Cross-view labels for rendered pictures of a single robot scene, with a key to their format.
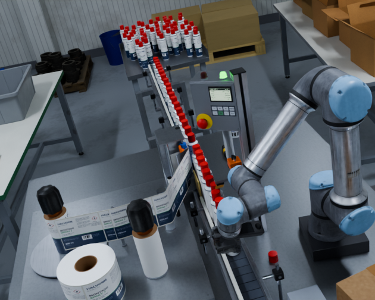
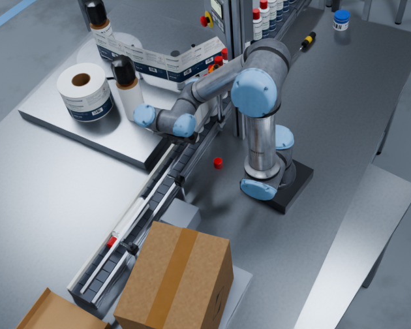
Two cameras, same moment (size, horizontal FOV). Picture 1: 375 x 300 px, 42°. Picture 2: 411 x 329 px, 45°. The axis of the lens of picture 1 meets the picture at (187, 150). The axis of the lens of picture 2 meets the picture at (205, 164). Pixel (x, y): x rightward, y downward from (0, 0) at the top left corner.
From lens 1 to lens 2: 1.09 m
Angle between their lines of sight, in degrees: 39
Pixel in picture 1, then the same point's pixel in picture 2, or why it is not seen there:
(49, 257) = (92, 53)
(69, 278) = (62, 83)
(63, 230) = (99, 40)
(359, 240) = (278, 201)
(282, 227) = not seen: hidden behind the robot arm
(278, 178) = (312, 99)
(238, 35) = not seen: outside the picture
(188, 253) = not seen: hidden behind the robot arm
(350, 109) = (243, 103)
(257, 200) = (167, 122)
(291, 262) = (226, 177)
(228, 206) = (140, 112)
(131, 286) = (112, 114)
